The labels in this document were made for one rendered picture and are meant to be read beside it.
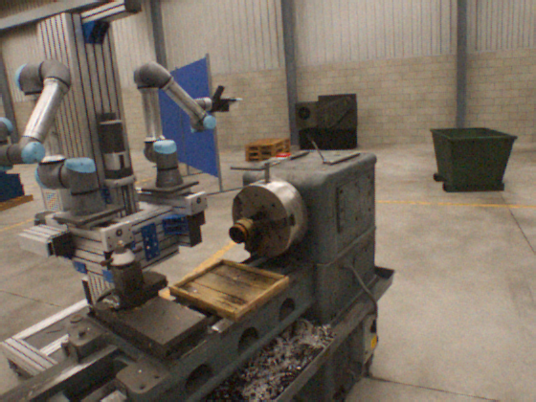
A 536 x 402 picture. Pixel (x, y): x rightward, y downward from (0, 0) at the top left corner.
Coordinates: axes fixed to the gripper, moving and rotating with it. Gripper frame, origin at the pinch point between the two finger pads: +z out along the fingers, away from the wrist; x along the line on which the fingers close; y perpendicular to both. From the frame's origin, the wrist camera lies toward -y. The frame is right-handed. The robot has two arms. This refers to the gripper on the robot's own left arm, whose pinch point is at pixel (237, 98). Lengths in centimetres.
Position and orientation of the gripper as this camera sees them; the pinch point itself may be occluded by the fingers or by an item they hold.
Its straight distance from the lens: 242.1
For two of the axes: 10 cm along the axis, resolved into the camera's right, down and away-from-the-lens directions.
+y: -0.1, 9.4, 3.5
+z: 7.9, -2.1, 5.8
